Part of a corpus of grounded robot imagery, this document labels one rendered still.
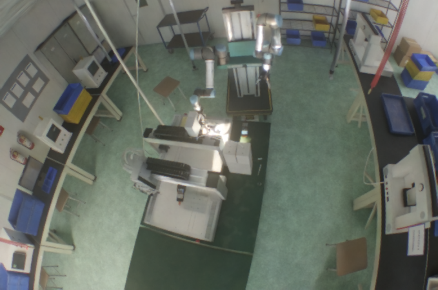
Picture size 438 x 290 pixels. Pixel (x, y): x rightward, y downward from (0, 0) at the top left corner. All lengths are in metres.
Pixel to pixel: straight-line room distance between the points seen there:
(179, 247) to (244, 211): 0.73
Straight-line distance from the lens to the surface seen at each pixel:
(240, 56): 2.47
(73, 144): 3.58
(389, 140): 2.70
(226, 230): 1.94
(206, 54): 1.89
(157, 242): 2.16
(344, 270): 2.45
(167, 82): 3.54
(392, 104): 3.09
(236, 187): 2.00
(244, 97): 3.09
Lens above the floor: 2.67
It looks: 56 degrees down
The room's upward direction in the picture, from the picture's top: 19 degrees counter-clockwise
